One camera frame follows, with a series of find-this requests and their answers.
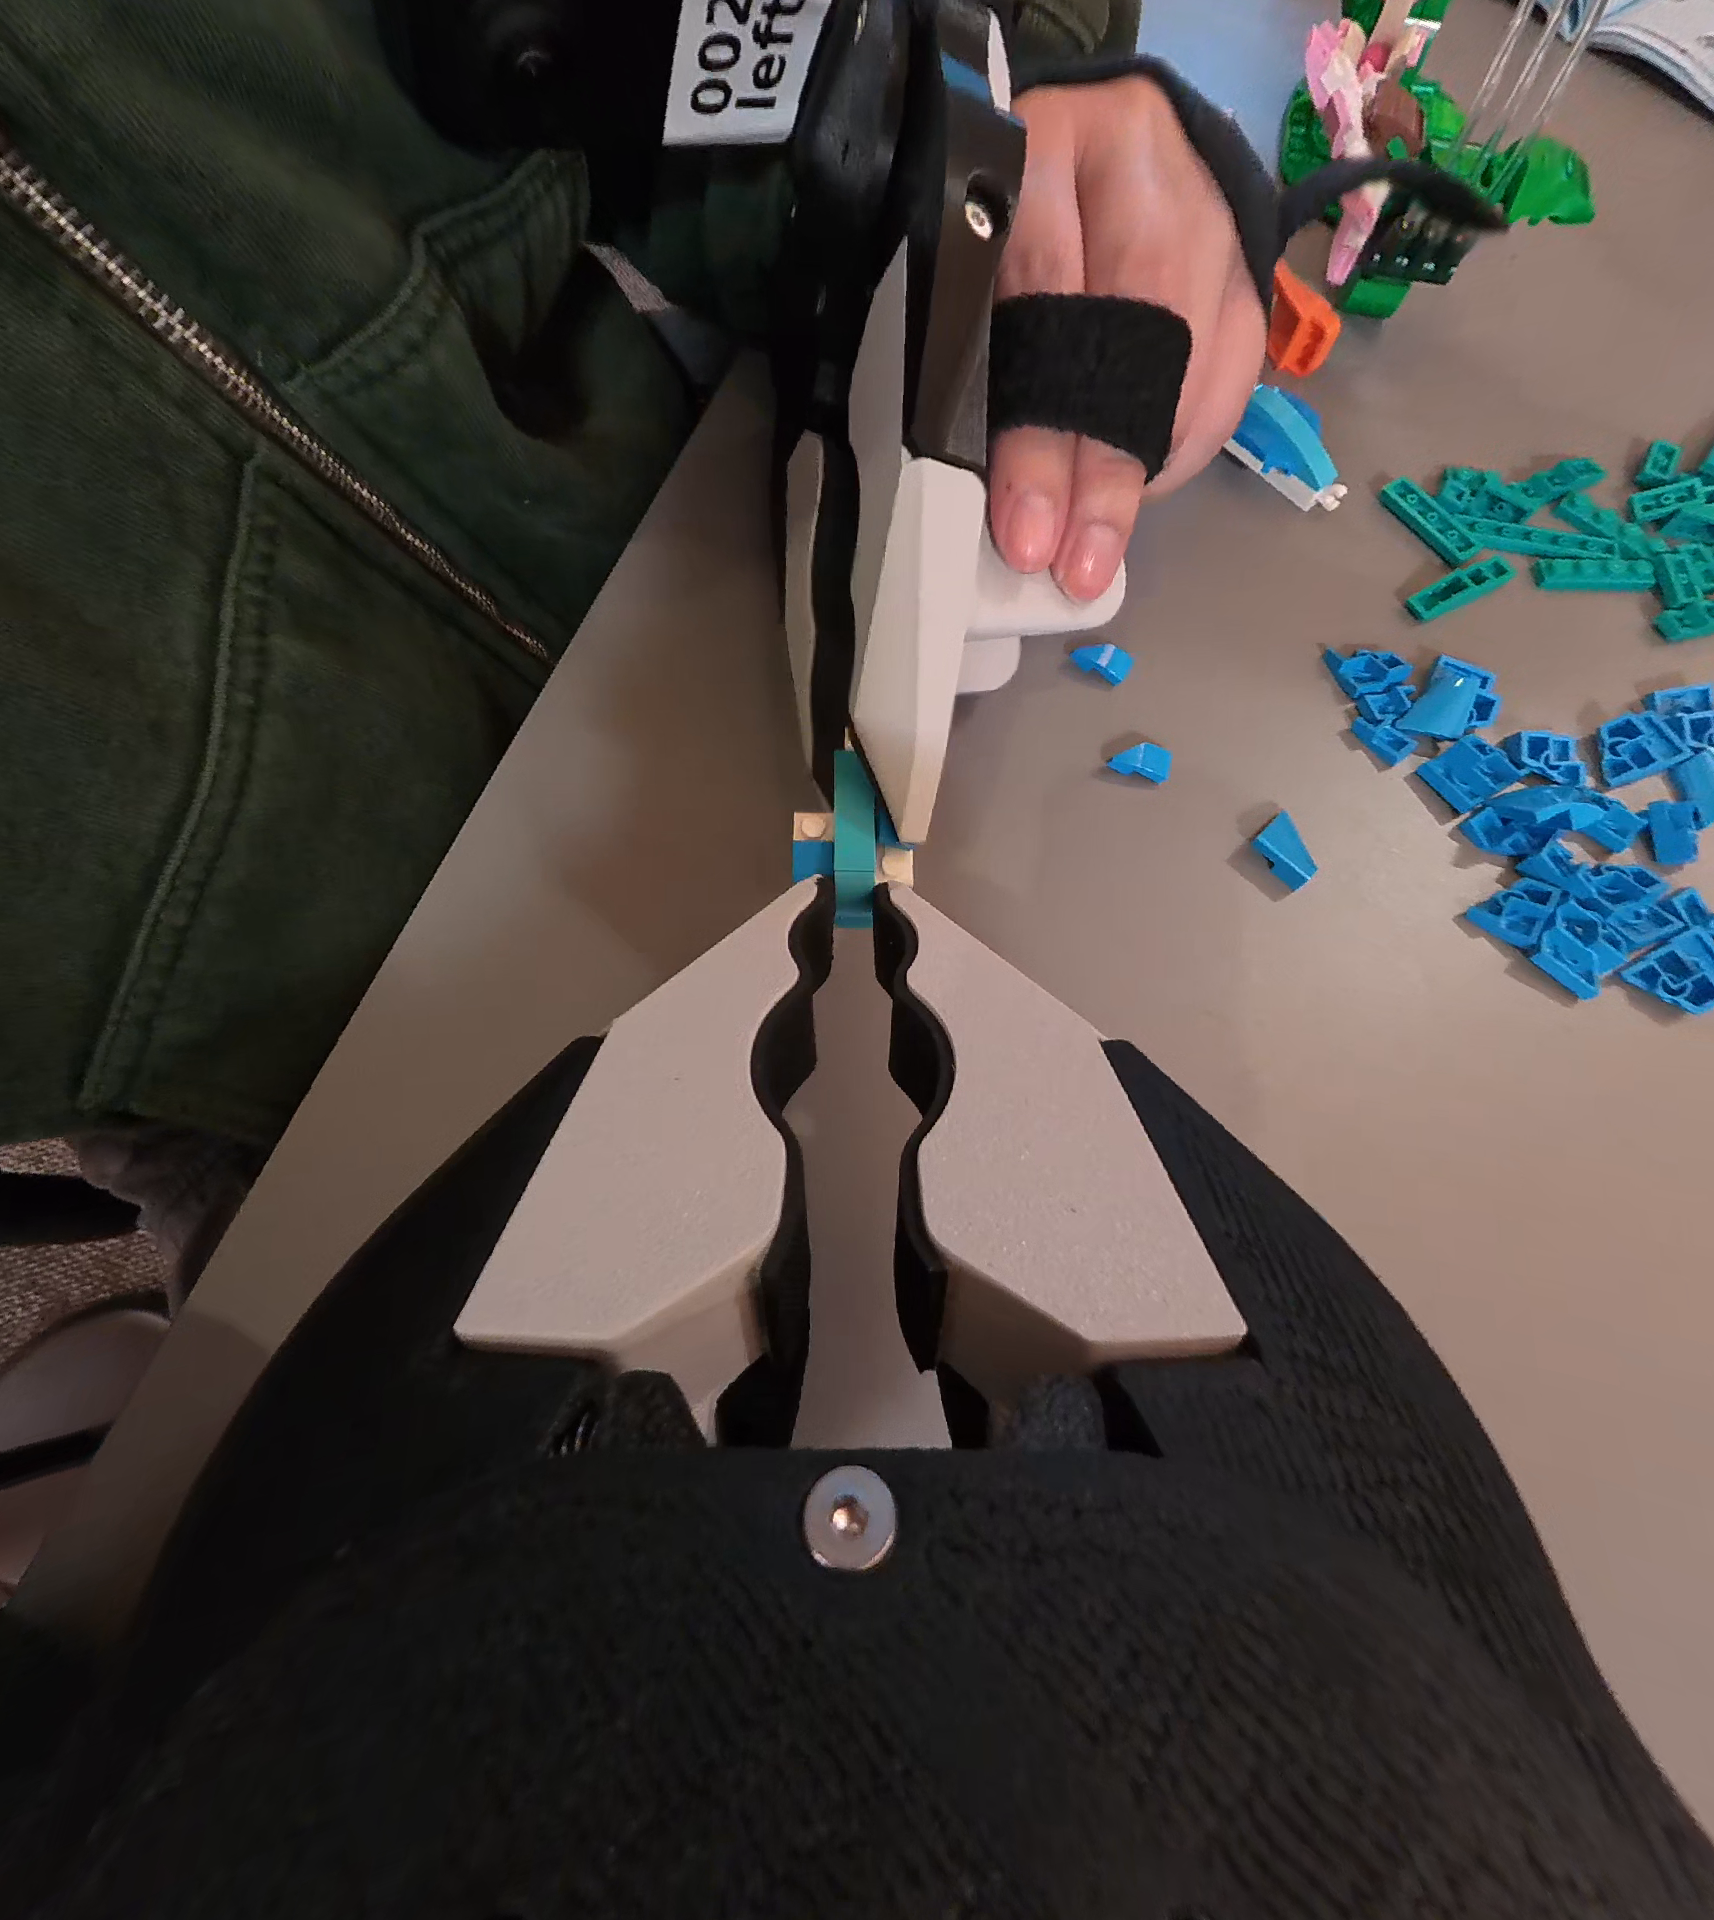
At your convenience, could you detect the small blue white lego assembly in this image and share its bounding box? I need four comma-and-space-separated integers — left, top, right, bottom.
787, 747, 921, 936

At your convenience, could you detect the blue lego dolphin model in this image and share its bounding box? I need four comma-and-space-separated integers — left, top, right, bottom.
1222, 385, 1347, 515

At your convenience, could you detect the person's green zip jacket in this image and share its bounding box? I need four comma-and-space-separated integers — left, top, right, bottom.
0, 0, 799, 1164

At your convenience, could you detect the pile of teal lego pieces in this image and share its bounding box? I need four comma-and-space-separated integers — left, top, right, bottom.
1378, 397, 1714, 644

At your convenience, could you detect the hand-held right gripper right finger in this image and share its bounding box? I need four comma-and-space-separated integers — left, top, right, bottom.
868, 883, 1249, 1381

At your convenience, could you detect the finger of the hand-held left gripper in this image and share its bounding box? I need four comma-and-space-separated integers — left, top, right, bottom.
846, 247, 982, 846
782, 434, 861, 799

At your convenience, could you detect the orange lego piece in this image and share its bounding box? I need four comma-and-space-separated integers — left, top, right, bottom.
1267, 264, 1343, 379

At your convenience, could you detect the green pink lego flower model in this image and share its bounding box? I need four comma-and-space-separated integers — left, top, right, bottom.
1276, 0, 1598, 324

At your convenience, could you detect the pile of blue lego pieces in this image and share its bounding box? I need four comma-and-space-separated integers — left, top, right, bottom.
1317, 644, 1714, 1021

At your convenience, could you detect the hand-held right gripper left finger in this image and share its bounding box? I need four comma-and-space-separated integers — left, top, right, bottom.
452, 876, 822, 1451

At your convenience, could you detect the person's left hand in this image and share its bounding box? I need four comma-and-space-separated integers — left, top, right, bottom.
984, 66, 1274, 606

